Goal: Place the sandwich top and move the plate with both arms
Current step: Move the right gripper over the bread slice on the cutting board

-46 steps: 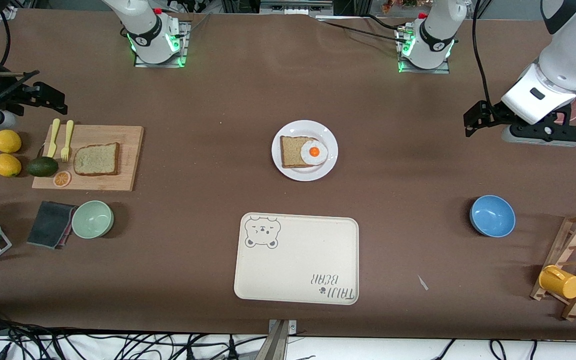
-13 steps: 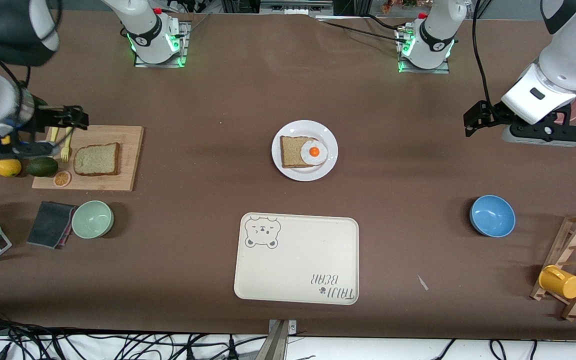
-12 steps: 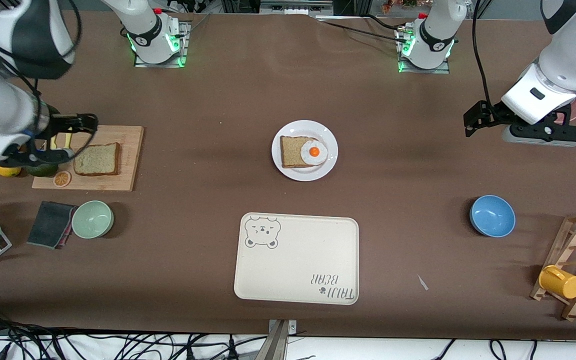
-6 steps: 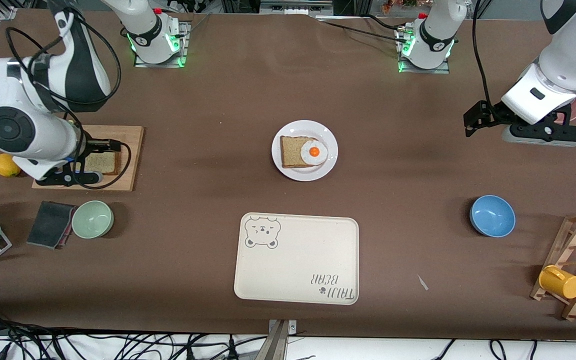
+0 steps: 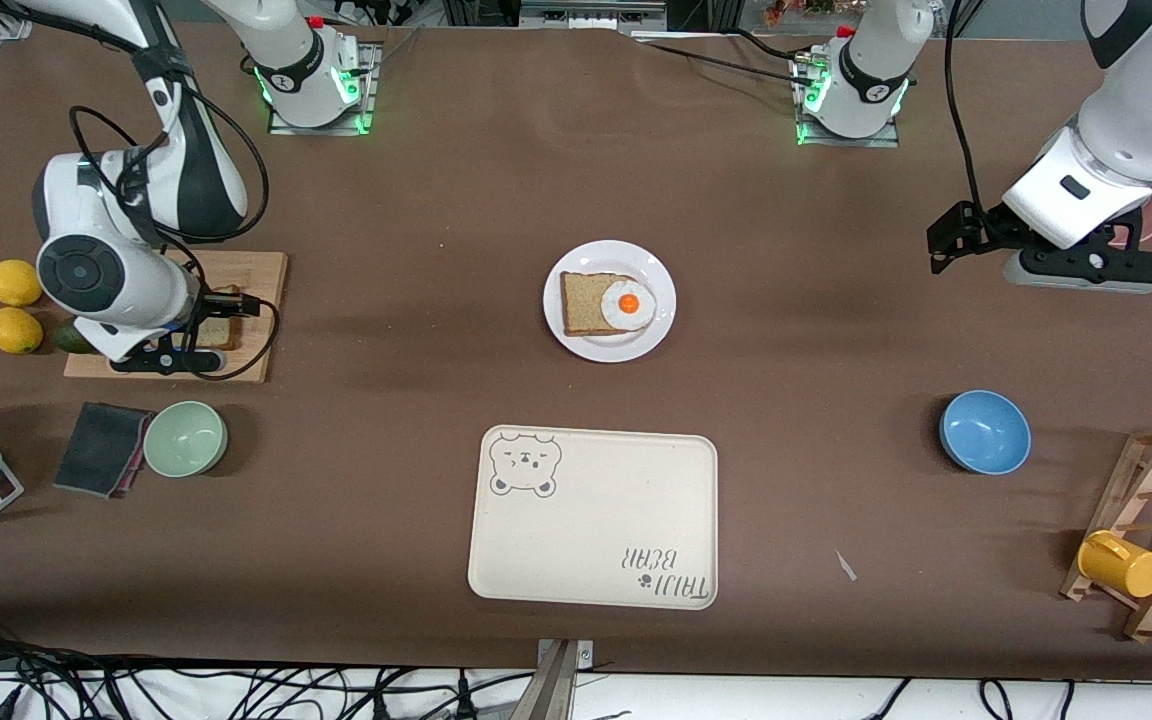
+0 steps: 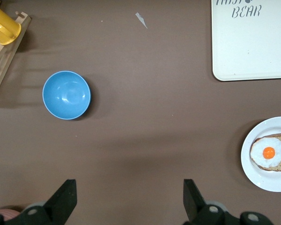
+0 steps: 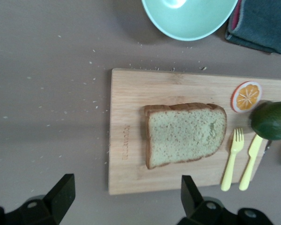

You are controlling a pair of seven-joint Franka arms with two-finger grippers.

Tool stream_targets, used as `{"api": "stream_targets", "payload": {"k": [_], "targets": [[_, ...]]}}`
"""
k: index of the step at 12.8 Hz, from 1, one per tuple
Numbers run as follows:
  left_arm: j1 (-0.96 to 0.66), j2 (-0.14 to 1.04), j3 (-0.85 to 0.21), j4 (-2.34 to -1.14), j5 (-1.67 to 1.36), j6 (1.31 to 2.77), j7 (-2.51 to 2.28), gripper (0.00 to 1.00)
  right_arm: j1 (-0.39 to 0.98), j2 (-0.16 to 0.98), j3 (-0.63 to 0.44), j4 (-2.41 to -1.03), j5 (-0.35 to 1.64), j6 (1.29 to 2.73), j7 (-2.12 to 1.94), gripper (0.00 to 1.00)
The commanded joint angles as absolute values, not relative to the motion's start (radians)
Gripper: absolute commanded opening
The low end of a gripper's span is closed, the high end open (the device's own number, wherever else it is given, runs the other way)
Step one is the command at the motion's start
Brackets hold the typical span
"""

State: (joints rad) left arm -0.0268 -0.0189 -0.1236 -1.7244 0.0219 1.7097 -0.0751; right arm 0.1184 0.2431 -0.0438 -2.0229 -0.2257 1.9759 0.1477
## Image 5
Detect brown bread slice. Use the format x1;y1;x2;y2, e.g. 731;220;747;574
176;285;240;352
560;270;643;338

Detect fried egg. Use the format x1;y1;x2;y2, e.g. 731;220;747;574
600;280;657;333

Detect round white plate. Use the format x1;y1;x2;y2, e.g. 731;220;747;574
543;240;678;363

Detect wooden cutting board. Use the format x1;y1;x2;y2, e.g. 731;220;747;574
63;250;289;383

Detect pale green bowl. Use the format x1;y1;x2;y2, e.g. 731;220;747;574
143;401;229;478

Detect dark grey folded cloth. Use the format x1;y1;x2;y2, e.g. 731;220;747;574
53;402;155;499

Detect blue bowl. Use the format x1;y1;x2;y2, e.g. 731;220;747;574
939;390;1032;476

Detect yellow lemon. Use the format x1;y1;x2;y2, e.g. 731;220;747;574
0;307;44;355
0;259;45;307

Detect yellow mug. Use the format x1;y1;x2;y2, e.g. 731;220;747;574
1077;530;1152;599

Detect cream bear print tray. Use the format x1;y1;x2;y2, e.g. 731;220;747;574
467;425;719;611

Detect grey equipment box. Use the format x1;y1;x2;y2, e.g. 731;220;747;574
519;0;669;31

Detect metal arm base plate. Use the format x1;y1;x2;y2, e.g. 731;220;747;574
268;40;382;136
791;50;902;149

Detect black base power cable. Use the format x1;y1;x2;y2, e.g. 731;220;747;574
631;30;817;91

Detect tangled black floor cables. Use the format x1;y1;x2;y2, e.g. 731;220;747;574
0;640;637;720

